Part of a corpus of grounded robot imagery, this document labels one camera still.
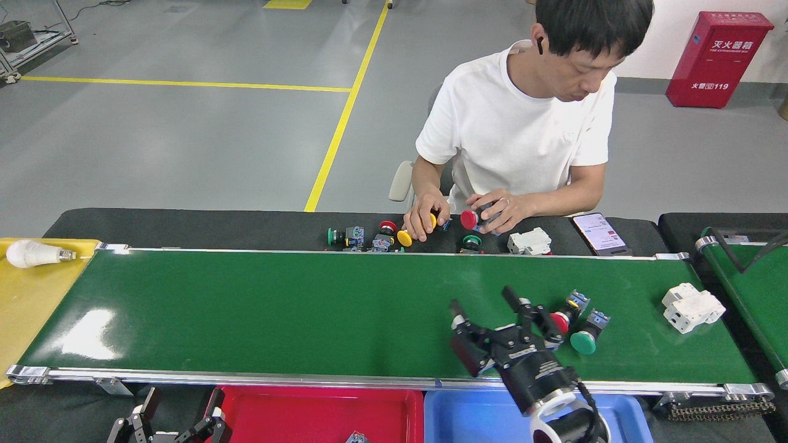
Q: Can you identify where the grey metal box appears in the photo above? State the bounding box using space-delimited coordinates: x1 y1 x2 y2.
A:
0 20 38 54

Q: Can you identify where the red fire extinguisher box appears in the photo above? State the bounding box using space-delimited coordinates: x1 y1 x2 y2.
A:
665 10 775 110

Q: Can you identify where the person's left hand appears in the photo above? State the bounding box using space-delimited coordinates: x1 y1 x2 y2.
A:
466 190 536 237

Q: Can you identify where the conveyor drive chain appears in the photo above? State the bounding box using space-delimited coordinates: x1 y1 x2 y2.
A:
662 397 778 422

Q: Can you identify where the blue plastic tray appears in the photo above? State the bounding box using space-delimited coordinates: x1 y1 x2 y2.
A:
424 389 654 443

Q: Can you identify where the red push button switch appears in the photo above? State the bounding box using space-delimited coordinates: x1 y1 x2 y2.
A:
371 220 398 252
549 290 590 337

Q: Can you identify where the person's right hand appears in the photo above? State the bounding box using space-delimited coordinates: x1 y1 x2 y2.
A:
403 191 452 242

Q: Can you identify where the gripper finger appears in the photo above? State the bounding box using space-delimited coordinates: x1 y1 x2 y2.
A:
111 386 162 443
185 388 233 443

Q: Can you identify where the smartphone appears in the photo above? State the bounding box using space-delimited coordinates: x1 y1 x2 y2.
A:
573 213 633 257

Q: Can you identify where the white light bulb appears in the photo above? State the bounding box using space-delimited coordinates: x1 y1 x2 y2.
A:
6 240 78 269

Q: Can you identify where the red plastic tray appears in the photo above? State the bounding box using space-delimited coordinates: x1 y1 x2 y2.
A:
212 386 425 443

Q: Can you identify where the grey office chair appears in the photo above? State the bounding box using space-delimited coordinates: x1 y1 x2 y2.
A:
389 83 456 204

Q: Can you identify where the yellow plastic tray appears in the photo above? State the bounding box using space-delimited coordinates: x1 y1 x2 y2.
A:
0 237 102 389

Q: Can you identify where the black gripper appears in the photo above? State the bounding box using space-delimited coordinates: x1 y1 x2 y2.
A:
448 285 581 414

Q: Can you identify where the white circuit breaker red lever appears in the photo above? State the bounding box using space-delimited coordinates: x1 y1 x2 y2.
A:
507 227 553 256

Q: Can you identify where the black cable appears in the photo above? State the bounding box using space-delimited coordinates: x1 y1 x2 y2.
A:
708 229 788 274

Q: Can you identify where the large red mushroom button switch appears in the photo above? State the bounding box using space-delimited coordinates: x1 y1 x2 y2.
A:
460 205 496 236

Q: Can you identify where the person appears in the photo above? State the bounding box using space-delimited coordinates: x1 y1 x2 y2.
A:
403 0 655 242

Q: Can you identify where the grey metal rack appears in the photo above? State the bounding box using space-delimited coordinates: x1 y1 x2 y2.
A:
0 0 79 84

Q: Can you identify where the green conveyor belt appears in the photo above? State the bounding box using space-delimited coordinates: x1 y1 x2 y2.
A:
696 228 788 389
6 243 775 401

